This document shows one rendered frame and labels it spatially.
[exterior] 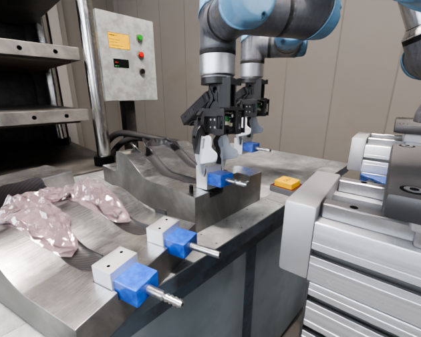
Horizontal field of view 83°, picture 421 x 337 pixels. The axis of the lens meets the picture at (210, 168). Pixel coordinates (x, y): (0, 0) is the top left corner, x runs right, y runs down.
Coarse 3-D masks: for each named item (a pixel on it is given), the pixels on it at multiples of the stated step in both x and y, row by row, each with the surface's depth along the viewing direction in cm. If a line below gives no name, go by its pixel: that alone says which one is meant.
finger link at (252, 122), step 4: (248, 120) 83; (252, 120) 84; (256, 120) 82; (248, 124) 84; (252, 124) 84; (256, 124) 83; (252, 128) 84; (256, 128) 83; (260, 128) 82; (252, 132) 85; (256, 132) 84; (260, 132) 83; (248, 136) 86; (252, 136) 86
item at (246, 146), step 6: (246, 138) 83; (234, 144) 85; (246, 144) 81; (252, 144) 80; (258, 144) 82; (240, 150) 83; (246, 150) 82; (252, 150) 80; (258, 150) 83; (264, 150) 79; (270, 150) 78
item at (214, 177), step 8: (208, 168) 55; (216, 168) 57; (200, 176) 56; (208, 176) 55; (216, 176) 53; (224, 176) 53; (232, 176) 55; (200, 184) 57; (208, 184) 55; (216, 184) 53; (224, 184) 53; (240, 184) 51
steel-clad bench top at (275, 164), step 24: (264, 168) 102; (288, 168) 102; (312, 168) 102; (336, 168) 102; (264, 192) 78; (240, 216) 63; (264, 216) 63; (216, 240) 52; (192, 264) 45; (0, 312) 35; (0, 336) 32; (24, 336) 32
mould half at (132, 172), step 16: (128, 160) 71; (144, 160) 72; (176, 160) 77; (112, 176) 82; (128, 176) 73; (144, 176) 67; (160, 176) 68; (192, 176) 67; (256, 176) 68; (128, 192) 75; (144, 192) 68; (160, 192) 62; (176, 192) 56; (208, 192) 55; (224, 192) 59; (240, 192) 64; (256, 192) 70; (160, 208) 63; (176, 208) 58; (192, 208) 53; (208, 208) 56; (224, 208) 60; (240, 208) 66; (208, 224) 57
